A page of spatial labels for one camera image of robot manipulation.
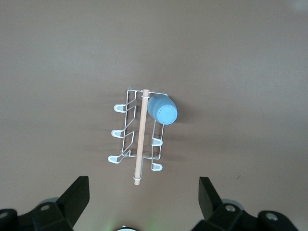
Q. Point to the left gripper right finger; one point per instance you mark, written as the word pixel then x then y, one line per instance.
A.
pixel 228 216

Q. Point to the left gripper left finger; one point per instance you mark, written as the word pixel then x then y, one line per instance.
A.
pixel 55 214

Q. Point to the blue plastic cup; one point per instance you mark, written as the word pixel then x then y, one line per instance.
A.
pixel 163 110

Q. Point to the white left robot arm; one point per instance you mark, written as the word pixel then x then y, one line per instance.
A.
pixel 125 229

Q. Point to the brown table cover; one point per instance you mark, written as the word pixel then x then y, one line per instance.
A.
pixel 72 60

